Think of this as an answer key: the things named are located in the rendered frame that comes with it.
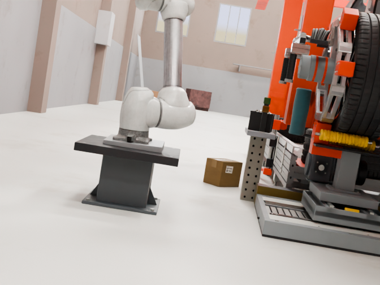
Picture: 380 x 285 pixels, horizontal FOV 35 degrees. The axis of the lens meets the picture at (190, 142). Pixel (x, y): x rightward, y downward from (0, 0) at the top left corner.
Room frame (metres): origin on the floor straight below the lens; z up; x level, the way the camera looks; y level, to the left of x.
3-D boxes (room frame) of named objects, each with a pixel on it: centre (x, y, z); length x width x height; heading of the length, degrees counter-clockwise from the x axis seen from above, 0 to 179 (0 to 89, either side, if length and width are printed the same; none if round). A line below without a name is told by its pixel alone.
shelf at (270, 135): (3.83, -0.42, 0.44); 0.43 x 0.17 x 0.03; 177
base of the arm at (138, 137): (3.09, 0.29, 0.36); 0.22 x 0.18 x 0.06; 178
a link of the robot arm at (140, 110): (3.11, 0.29, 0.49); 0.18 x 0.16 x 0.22; 115
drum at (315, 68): (3.30, -0.62, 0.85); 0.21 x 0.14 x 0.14; 87
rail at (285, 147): (5.00, -0.73, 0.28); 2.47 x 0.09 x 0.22; 177
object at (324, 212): (3.23, -0.86, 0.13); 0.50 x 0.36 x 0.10; 177
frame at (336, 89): (3.29, -0.69, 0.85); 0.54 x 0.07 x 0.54; 177
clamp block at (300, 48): (3.13, -0.48, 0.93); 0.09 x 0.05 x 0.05; 87
